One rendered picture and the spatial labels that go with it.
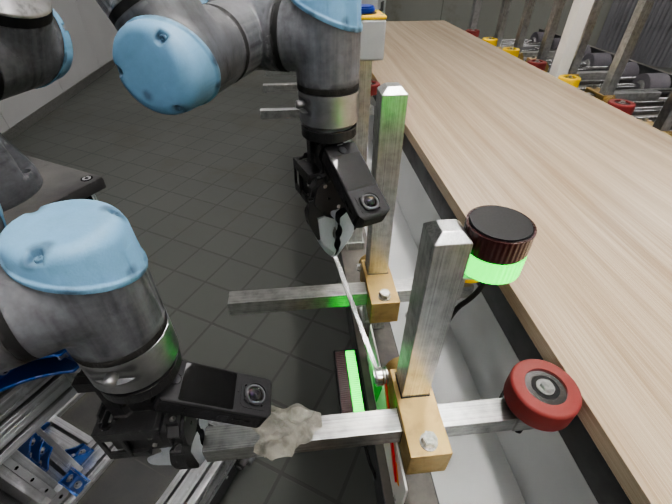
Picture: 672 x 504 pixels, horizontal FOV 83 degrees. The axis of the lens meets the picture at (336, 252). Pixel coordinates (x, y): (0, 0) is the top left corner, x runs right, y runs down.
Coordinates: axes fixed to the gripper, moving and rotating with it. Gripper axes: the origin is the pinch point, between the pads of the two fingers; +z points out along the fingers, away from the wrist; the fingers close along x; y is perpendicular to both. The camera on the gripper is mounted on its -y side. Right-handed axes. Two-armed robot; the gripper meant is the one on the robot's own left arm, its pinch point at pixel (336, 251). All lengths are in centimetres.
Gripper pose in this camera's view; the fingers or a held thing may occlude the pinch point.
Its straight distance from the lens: 59.8
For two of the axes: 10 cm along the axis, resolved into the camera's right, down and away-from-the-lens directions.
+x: -9.0, 2.8, -3.4
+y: -4.3, -5.7, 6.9
